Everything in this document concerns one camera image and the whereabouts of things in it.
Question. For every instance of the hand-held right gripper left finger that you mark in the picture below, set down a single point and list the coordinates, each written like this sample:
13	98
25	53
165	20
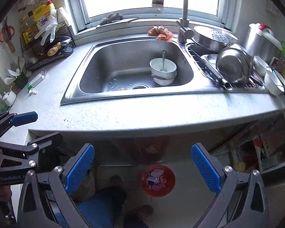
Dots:
79	168

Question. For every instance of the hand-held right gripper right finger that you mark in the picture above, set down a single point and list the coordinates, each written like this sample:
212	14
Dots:
205	168

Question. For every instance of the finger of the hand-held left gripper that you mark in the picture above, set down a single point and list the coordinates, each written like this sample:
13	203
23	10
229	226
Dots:
45	142
23	118

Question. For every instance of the silver sample sachet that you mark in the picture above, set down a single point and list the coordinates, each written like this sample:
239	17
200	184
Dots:
156	173

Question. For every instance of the red plastic bin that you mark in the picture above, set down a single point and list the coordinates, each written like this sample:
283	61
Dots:
156	193

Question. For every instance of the person's left hand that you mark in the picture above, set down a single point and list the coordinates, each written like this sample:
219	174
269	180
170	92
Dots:
2	193

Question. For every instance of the white lidded sugar pot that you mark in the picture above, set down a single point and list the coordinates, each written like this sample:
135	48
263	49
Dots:
9	99

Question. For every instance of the yellow plastic bag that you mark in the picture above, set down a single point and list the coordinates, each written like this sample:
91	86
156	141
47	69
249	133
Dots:
239	166

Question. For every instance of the dark green utensil cup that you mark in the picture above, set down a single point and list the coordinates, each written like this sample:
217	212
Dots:
21	82

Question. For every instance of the person's left shoe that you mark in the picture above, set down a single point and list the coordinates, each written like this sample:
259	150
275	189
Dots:
116	181

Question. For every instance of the person's shoe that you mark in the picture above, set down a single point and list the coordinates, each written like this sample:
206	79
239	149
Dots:
116	181
143	211

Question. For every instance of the green white medicine box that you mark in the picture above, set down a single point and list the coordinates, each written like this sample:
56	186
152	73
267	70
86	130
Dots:
36	79

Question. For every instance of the person's blue trousers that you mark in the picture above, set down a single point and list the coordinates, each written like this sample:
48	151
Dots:
97	206

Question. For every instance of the white soup spoon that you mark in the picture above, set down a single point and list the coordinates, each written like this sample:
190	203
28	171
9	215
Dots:
11	76

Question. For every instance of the white rice paddle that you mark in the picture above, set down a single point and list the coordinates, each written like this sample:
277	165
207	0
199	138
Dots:
21	64

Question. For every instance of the garlic bulb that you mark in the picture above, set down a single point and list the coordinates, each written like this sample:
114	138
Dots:
34	60

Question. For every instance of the person's right shoe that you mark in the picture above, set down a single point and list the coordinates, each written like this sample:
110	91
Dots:
143	211

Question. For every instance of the cardboard box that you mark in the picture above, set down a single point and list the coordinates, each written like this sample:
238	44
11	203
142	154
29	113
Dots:
275	140

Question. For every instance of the black round container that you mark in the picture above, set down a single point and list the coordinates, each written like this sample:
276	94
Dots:
68	51

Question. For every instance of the cooking oil bottle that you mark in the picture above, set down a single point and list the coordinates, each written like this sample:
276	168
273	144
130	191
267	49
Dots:
32	32
24	34

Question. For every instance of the white ceramic bowl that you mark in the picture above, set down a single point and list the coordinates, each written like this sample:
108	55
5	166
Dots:
163	80
156	65

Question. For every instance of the yellow detergent jug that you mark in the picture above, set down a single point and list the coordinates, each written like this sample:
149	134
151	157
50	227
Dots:
41	20

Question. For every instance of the stainless steel sink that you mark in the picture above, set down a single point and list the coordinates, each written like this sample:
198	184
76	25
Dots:
114	64

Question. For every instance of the steel drain basket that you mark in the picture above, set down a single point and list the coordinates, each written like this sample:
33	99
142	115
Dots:
204	61

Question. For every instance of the white rice bowl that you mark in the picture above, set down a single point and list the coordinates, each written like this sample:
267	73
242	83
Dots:
283	79
261	66
273	85

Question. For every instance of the steel pot with lid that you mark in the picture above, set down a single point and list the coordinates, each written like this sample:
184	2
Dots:
235	64

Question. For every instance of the metal spoon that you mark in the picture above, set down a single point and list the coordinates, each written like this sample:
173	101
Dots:
163	59

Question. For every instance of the white framed window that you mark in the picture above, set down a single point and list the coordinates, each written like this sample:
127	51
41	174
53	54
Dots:
82	4

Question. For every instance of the steel steamer pot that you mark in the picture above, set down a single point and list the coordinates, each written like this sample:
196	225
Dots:
209	40

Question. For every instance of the steel wool scourer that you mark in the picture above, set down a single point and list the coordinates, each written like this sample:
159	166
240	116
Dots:
110	19

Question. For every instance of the orange mesh cloth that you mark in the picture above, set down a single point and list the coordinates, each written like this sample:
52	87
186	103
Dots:
160	32

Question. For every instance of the grey stone slab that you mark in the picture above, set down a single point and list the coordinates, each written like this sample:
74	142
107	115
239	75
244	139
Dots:
130	20

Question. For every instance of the steel faucet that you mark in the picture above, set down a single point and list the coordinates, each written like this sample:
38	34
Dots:
184	9

